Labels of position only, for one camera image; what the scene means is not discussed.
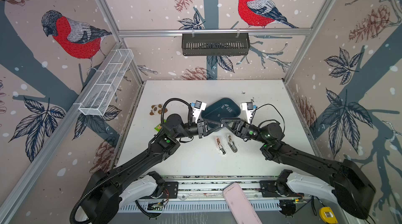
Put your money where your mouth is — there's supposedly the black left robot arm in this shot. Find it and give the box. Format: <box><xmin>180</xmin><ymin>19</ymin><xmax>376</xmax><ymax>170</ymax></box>
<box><xmin>69</xmin><ymin>98</ymin><xmax>223</xmax><ymax>224</ymax></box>

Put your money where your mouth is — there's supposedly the green snack packet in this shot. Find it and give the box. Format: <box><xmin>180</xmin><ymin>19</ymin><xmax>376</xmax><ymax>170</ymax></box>
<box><xmin>155</xmin><ymin>124</ymin><xmax>162</xmax><ymax>131</ymax></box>

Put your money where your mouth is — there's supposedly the pink flat case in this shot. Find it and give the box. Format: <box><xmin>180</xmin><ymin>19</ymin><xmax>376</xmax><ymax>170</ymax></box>
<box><xmin>223</xmin><ymin>183</ymin><xmax>262</xmax><ymax>224</ymax></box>

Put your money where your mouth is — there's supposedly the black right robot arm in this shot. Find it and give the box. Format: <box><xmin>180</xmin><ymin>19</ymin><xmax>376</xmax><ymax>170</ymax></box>
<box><xmin>220</xmin><ymin>102</ymin><xmax>376</xmax><ymax>219</ymax></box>

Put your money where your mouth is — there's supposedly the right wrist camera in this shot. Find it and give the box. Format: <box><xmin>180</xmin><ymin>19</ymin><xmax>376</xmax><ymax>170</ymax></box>
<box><xmin>241</xmin><ymin>102</ymin><xmax>256</xmax><ymax>124</ymax></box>

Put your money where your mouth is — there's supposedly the white wire basket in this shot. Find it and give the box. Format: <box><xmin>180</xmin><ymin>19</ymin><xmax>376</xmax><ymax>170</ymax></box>
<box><xmin>79</xmin><ymin>49</ymin><xmax>134</xmax><ymax>116</ymax></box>

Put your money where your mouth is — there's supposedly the black wire basket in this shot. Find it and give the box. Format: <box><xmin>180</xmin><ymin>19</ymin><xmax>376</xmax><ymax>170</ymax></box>
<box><xmin>182</xmin><ymin>33</ymin><xmax>250</xmax><ymax>56</ymax></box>

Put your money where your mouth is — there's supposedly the horizontal aluminium bar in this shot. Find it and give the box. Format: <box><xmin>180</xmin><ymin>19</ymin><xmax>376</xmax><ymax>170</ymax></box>
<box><xmin>118</xmin><ymin>28</ymin><xmax>312</xmax><ymax>38</ymax></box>

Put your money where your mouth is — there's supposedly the yellow tape measure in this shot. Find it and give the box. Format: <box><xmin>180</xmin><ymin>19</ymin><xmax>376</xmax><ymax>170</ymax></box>
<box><xmin>319</xmin><ymin>207</ymin><xmax>338</xmax><ymax>224</ymax></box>

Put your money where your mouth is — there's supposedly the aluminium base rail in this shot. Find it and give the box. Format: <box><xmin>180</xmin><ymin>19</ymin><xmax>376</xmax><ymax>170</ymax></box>
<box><xmin>90</xmin><ymin>175</ymin><xmax>318</xmax><ymax>214</ymax></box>

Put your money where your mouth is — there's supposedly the teal plastic tray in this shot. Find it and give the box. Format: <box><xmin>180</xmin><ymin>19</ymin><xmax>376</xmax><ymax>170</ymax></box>
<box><xmin>201</xmin><ymin>98</ymin><xmax>241</xmax><ymax>121</ymax></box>

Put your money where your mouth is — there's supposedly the staples strip in tray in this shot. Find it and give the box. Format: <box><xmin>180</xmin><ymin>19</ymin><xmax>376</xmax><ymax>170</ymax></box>
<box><xmin>222</xmin><ymin>105</ymin><xmax>233</xmax><ymax>113</ymax></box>

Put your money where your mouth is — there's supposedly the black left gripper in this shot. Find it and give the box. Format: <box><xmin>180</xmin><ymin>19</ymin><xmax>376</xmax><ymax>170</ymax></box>
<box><xmin>173</xmin><ymin>119</ymin><xmax>220</xmax><ymax>140</ymax></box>

